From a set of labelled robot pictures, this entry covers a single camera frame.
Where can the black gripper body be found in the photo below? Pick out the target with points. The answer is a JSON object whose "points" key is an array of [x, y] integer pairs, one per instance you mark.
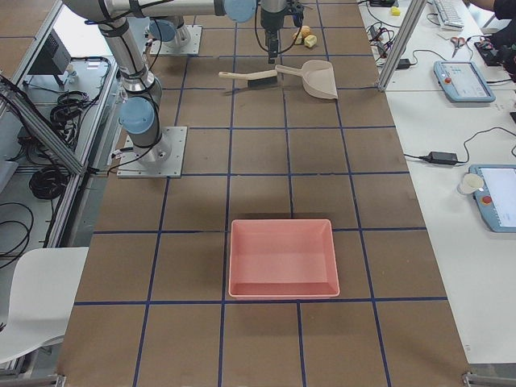
{"points": [[270, 22]]}

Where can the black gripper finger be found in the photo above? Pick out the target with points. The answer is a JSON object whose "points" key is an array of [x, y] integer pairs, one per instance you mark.
{"points": [[273, 46]]}

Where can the brown potato trash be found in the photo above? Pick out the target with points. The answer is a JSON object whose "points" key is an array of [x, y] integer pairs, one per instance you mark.
{"points": [[305, 31]]}

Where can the beige brush black bristles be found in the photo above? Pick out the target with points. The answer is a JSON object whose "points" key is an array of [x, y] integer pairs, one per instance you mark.
{"points": [[268, 77]]}

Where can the beige dustpan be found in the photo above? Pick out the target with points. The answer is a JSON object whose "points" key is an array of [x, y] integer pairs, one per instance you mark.
{"points": [[317, 76]]}

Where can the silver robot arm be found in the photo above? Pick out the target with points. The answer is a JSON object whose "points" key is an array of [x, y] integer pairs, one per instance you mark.
{"points": [[140, 115], [169, 29]]}

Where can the pink plastic bin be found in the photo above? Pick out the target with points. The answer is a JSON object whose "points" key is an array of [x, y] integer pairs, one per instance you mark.
{"points": [[282, 259]]}

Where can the yellow object on desk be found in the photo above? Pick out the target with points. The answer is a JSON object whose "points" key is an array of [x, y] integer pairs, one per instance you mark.
{"points": [[395, 11]]}

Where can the white keyboard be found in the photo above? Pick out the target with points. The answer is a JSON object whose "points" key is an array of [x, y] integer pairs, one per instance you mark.
{"points": [[447, 15]]}

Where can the blue teach pendant far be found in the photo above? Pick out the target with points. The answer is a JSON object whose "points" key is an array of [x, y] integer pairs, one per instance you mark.
{"points": [[462, 81]]}

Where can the blue teach pendant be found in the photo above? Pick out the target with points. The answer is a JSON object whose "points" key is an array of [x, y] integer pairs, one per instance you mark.
{"points": [[496, 200], [462, 81]]}

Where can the black power adapter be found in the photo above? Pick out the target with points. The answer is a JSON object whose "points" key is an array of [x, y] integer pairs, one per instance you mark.
{"points": [[443, 158]]}

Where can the black control box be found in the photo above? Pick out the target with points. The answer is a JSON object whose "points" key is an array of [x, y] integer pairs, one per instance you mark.
{"points": [[53, 58]]}

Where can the clear plastic cup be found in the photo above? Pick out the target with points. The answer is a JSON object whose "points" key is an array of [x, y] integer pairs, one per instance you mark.
{"points": [[470, 183]]}

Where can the blue teach pendant near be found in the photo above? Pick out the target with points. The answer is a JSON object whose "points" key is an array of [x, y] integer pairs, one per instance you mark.
{"points": [[496, 200]]}

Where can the white chair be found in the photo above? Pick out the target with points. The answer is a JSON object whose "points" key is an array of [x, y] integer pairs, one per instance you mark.
{"points": [[42, 294]]}

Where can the aluminium frame post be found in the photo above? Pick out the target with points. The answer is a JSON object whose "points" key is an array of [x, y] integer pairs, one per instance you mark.
{"points": [[403, 36]]}

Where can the red handled scissors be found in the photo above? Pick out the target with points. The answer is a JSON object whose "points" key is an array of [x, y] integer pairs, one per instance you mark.
{"points": [[458, 43]]}

